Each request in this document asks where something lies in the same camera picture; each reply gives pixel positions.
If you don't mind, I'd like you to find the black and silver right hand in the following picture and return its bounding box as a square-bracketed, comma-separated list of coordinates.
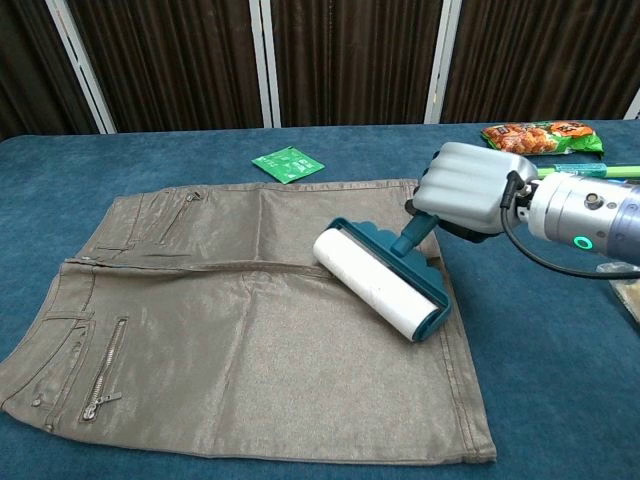
[403, 141, 539, 245]

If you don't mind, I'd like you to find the teal and yellow pump toy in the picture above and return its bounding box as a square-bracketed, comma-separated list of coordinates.
[533, 163, 640, 181]

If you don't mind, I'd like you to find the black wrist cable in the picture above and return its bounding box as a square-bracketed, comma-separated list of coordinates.
[499, 169, 640, 279]

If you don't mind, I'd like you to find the clear bag of grains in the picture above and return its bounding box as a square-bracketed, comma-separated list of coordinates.
[596, 261, 640, 322]

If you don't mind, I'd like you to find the green sachet packet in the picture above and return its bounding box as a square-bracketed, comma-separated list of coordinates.
[250, 145, 326, 186]

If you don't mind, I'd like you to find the blue carpeted table surface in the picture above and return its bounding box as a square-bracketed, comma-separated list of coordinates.
[0, 118, 640, 480]

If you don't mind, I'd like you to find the brown zippered skirt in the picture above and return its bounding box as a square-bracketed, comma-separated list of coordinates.
[0, 180, 499, 464]

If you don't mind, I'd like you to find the teal and white lint roller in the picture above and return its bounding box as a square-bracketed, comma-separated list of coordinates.
[312, 211, 453, 344]

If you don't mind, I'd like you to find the dark curtain partition panel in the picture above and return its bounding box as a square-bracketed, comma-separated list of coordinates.
[424, 0, 640, 125]
[47, 0, 281, 134]
[249, 0, 462, 128]
[0, 0, 117, 142]

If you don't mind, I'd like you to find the orange and green snack bag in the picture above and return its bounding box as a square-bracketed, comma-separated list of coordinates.
[480, 121, 605, 161]

